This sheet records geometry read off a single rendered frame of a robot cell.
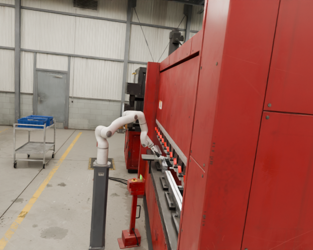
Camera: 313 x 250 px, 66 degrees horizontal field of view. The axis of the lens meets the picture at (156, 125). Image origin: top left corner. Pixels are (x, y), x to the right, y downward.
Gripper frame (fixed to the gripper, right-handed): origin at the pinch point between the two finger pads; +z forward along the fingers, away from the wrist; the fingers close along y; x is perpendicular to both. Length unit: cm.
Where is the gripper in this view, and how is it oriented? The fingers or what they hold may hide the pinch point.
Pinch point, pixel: (158, 155)
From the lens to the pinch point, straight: 318.8
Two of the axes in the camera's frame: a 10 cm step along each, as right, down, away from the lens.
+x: -8.1, 5.8, 0.1
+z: 5.7, 8.0, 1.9
